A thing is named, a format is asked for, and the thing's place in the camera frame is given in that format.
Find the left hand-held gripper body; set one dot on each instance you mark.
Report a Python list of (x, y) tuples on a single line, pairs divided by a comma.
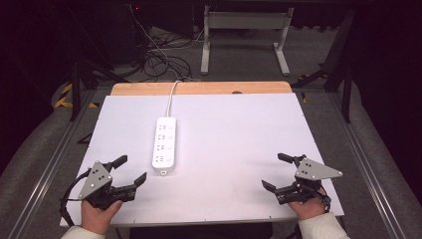
[(96, 181)]

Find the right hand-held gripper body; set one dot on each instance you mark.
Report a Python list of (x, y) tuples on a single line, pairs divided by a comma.
[(310, 177)]

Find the person's right hand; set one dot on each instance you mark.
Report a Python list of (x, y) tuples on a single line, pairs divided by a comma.
[(308, 208)]

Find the person's left hand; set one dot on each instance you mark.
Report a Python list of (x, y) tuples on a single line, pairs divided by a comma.
[(98, 217)]

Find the white power strip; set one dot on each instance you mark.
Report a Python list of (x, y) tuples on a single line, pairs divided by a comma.
[(164, 146)]

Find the white board sheet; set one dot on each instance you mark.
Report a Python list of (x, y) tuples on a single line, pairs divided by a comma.
[(232, 142)]

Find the person's dark lap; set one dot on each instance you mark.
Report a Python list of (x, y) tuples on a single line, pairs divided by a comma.
[(199, 231)]

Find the yellow black hazard tape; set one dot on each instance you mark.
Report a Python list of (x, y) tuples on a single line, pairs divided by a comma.
[(66, 99)]

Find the black tripod stand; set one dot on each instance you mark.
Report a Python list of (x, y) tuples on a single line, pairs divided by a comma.
[(78, 83)]

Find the black metal stand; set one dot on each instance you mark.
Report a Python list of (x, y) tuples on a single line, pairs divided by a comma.
[(340, 69)]

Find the wooden table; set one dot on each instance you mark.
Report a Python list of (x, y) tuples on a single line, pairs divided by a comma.
[(199, 88)]

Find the black computer case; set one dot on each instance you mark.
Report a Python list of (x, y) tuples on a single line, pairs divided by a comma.
[(131, 31)]

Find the metal floor rail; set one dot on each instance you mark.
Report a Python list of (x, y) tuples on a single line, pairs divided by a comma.
[(368, 169), (49, 169)]

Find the white metal desk frame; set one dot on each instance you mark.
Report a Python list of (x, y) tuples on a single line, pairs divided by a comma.
[(245, 21)]

